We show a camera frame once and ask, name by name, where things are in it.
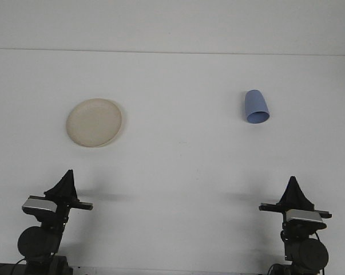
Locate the pale blue cup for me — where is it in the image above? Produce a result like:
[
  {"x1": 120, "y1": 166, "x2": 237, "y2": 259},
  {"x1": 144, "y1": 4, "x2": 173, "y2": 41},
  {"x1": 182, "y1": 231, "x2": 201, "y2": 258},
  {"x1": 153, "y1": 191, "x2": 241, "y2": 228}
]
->
[{"x1": 244, "y1": 89, "x2": 270, "y2": 124}]

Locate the pale round plate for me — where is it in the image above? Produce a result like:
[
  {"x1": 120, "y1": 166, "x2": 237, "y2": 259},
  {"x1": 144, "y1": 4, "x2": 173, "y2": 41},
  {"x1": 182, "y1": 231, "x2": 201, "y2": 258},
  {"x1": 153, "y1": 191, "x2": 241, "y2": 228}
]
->
[{"x1": 65, "y1": 97, "x2": 124, "y2": 148}]

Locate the dark robot cart surface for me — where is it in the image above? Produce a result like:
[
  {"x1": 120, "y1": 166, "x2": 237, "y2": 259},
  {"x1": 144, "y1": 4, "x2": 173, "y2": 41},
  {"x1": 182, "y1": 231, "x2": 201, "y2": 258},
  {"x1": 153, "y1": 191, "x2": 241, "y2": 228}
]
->
[{"x1": 0, "y1": 261, "x2": 27, "y2": 275}]

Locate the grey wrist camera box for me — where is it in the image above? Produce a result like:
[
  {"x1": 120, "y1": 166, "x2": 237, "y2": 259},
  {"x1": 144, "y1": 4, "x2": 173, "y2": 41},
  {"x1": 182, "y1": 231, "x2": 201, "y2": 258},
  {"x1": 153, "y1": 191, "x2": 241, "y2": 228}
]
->
[
  {"x1": 285, "y1": 208, "x2": 325, "y2": 223},
  {"x1": 21, "y1": 198, "x2": 58, "y2": 214}
]

